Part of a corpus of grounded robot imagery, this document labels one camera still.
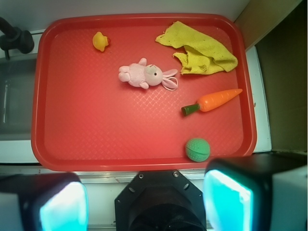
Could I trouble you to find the pink plush bunny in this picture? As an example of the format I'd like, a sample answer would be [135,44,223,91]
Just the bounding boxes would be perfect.
[118,58,179,91]

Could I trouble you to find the yellow rubber duck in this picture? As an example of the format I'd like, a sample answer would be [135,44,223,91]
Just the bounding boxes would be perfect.
[92,32,111,52]

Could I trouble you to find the green toy ball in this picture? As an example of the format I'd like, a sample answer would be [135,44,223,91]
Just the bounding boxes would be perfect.
[185,138,210,162]

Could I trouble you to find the orange toy carrot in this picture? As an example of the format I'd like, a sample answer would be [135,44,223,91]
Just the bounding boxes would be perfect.
[181,89,243,116]

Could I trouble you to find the black faucet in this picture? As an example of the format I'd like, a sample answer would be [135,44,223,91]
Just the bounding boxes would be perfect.
[0,17,35,60]

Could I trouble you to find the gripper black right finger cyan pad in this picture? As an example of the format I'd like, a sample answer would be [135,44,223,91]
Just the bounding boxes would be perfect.
[203,153,308,231]

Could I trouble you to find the yellow cloth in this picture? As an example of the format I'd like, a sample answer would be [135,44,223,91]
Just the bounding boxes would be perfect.
[155,21,238,75]

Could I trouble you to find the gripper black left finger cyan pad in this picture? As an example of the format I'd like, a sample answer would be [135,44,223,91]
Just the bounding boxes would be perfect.
[0,173,89,231]

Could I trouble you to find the red plastic tray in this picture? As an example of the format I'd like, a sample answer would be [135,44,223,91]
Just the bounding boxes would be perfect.
[31,14,257,171]

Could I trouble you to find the metal sink basin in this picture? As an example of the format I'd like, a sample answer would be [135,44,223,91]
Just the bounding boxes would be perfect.
[0,54,37,141]

